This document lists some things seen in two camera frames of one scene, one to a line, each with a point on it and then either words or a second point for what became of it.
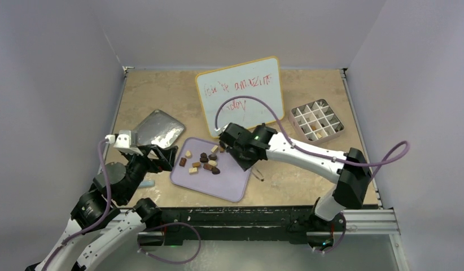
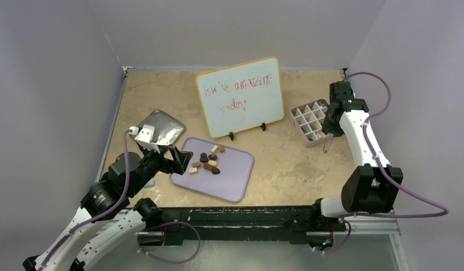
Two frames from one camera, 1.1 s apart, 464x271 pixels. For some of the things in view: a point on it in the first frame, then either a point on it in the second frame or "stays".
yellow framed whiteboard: x=261 y=78 stays
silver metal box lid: x=160 y=130 stays
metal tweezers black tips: x=258 y=174 -> x=328 y=141
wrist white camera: x=122 y=142 -> x=144 y=135
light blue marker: x=145 y=183 stays
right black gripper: x=246 y=164 -> x=327 y=128
